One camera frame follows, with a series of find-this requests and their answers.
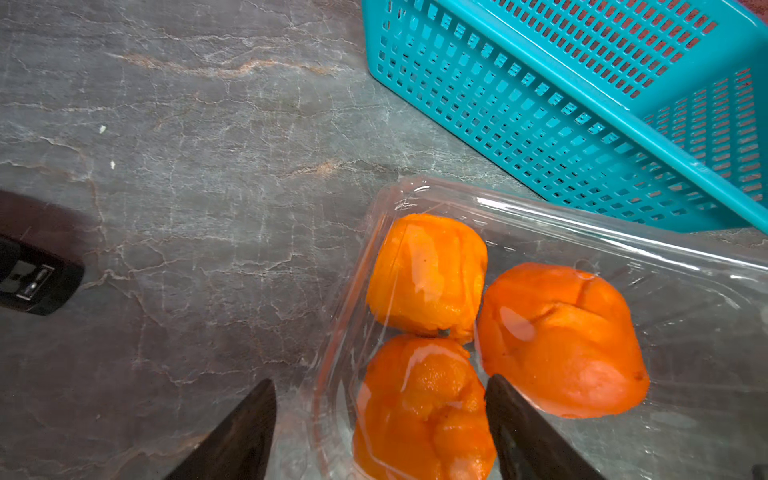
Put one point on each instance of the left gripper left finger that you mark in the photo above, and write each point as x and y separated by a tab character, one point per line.
239	447

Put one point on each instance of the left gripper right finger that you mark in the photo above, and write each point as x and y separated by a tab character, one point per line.
528	447

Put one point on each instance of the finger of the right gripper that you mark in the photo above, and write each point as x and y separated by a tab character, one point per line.
35	281

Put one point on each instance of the orange fruit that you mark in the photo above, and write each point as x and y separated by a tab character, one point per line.
421	413
429	277
564	338

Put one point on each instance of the clear plastic clamshell container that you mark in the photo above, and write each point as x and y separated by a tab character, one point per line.
699	311

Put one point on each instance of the teal plastic basket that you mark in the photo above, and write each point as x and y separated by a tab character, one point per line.
652	112

